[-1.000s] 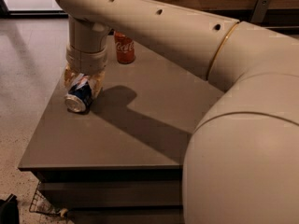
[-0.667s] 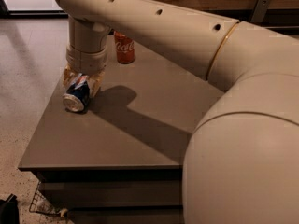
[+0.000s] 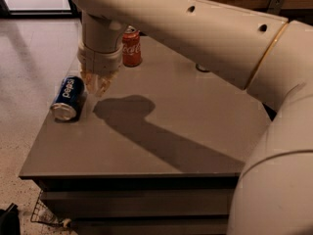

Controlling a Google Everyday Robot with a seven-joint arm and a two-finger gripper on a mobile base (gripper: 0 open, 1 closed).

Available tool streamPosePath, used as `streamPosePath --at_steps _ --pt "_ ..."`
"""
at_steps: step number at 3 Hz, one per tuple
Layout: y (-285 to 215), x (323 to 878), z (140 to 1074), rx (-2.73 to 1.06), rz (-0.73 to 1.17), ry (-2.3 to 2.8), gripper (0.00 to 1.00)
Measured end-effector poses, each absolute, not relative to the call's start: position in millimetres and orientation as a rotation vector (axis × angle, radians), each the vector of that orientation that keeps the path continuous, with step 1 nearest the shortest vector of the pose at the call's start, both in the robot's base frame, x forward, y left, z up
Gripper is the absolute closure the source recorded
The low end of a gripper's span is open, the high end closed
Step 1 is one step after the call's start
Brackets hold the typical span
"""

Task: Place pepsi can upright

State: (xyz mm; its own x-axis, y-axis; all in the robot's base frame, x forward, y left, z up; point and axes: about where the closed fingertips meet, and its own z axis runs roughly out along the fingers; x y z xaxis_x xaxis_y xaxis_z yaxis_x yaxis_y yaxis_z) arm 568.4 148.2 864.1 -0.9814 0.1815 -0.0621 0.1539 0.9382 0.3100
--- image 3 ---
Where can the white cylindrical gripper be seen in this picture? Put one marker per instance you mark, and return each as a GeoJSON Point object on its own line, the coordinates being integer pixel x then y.
{"type": "Point", "coordinates": [99, 62]}

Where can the blue pepsi can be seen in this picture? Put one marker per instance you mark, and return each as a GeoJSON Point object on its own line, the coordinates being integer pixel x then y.
{"type": "Point", "coordinates": [66, 103]}

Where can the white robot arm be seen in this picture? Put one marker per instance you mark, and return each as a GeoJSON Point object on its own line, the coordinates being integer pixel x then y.
{"type": "Point", "coordinates": [267, 56]}

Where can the red coca-cola can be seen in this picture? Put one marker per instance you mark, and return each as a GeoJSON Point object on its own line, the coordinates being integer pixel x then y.
{"type": "Point", "coordinates": [131, 51]}

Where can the green soda can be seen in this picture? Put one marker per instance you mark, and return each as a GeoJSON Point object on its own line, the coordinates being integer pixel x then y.
{"type": "Point", "coordinates": [201, 68]}

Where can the grey drawer cabinet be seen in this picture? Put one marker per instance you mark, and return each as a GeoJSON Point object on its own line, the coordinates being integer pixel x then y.
{"type": "Point", "coordinates": [159, 154]}

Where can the dark framed glass door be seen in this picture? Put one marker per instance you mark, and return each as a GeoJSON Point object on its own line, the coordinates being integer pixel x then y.
{"type": "Point", "coordinates": [37, 9]}

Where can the black bag on floor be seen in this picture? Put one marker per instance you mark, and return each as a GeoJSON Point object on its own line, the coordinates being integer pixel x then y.
{"type": "Point", "coordinates": [9, 221]}

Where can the wire basket on floor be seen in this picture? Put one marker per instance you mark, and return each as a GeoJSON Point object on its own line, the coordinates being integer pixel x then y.
{"type": "Point", "coordinates": [42, 215]}

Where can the right metal wall bracket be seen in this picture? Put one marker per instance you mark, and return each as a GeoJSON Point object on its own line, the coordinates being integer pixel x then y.
{"type": "Point", "coordinates": [275, 6]}

